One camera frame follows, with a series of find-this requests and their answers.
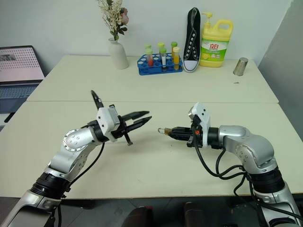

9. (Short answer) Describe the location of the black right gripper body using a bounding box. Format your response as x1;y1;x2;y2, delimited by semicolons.
186;118;203;148

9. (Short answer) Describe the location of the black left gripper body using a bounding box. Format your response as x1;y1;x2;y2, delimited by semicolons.
110;114;134;146

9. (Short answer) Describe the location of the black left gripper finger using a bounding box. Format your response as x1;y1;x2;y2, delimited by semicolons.
121;110;151;122
127;116;153;134

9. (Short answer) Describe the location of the blue test tube rack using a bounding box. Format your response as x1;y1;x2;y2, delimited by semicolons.
137;53;184;76

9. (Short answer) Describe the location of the green-capped tube, red liquid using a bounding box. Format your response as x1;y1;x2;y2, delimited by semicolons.
145;48;155;68

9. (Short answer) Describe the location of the white ceramic vase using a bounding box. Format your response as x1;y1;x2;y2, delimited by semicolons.
108;37;130;70

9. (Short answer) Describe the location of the green-capped tube, white label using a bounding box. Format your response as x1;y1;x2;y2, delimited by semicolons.
159;47;168;71

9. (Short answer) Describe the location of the yellow-capped tube, orange liquid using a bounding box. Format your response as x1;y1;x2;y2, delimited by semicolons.
172;46;181;71

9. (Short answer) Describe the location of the dark rounded shape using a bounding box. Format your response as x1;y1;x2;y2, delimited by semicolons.
184;201;209;227
121;205;155;227

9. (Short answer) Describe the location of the black canvas sneaker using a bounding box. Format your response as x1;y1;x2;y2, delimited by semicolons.
182;7;202;73

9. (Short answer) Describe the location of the yellow dish soap bottle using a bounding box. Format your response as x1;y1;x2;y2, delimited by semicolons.
199;12;234;68

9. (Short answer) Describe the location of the stainless steel cup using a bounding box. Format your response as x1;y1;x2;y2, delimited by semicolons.
232;57;249;77

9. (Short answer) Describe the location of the dried flower bouquet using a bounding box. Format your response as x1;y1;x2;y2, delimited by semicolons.
95;0;130;41

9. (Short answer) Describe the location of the open grey laptop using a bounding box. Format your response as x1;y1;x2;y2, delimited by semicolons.
0;45;46;123

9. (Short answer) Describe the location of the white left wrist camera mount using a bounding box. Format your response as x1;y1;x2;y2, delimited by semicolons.
96;104;122;143

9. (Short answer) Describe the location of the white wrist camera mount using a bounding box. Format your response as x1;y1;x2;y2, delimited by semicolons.
96;104;122;143
187;102;212;148

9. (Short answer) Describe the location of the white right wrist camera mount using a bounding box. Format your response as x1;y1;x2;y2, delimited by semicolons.
187;102;212;148

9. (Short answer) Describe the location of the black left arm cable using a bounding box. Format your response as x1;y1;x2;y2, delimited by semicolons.
56;89;106;227

